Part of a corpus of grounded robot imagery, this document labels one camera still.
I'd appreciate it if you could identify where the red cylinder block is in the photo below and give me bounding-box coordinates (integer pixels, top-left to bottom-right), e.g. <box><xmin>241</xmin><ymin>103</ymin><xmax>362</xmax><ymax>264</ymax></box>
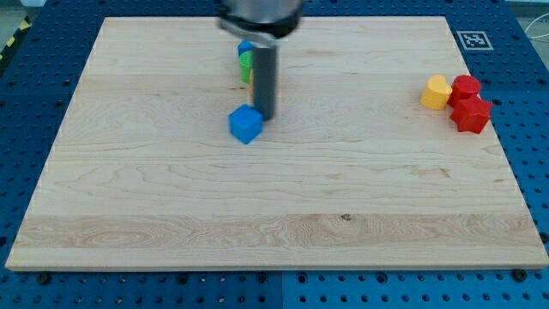
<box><xmin>448</xmin><ymin>75</ymin><xmax>481</xmax><ymax>107</ymax></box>

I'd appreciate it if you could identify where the red star block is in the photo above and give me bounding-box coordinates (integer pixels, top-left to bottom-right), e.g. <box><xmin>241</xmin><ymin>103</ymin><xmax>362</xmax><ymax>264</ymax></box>
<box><xmin>450</xmin><ymin>96</ymin><xmax>493</xmax><ymax>134</ymax></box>

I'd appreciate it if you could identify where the white fiducial marker tag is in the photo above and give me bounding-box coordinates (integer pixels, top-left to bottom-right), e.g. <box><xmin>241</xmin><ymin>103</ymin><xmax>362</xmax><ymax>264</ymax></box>
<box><xmin>456</xmin><ymin>31</ymin><xmax>493</xmax><ymax>51</ymax></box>

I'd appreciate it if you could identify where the blue cube block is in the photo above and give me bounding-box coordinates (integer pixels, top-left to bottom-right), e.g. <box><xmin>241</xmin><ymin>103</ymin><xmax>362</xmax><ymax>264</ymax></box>
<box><xmin>228</xmin><ymin>104</ymin><xmax>262</xmax><ymax>144</ymax></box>

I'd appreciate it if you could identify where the wooden board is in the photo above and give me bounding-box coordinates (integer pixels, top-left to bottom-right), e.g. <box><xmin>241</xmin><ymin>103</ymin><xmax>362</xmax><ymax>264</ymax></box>
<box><xmin>6</xmin><ymin>16</ymin><xmax>548</xmax><ymax>271</ymax></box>

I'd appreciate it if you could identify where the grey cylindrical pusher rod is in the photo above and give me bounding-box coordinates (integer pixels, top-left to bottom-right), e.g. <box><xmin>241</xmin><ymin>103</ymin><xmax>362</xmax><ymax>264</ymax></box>
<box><xmin>252</xmin><ymin>45</ymin><xmax>277</xmax><ymax>121</ymax></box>

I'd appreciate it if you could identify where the yellow heart block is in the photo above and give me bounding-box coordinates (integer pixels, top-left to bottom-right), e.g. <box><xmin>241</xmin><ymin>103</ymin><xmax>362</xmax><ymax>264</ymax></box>
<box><xmin>420</xmin><ymin>75</ymin><xmax>453</xmax><ymax>111</ymax></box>

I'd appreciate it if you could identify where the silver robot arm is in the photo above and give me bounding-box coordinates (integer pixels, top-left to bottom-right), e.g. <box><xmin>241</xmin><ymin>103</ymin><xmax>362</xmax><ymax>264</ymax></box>
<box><xmin>218</xmin><ymin>0</ymin><xmax>304</xmax><ymax>121</ymax></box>

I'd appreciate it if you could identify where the blue block behind green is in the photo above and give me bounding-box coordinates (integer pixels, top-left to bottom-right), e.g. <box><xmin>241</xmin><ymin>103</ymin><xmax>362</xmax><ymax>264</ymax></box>
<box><xmin>237</xmin><ymin>39</ymin><xmax>253</xmax><ymax>57</ymax></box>

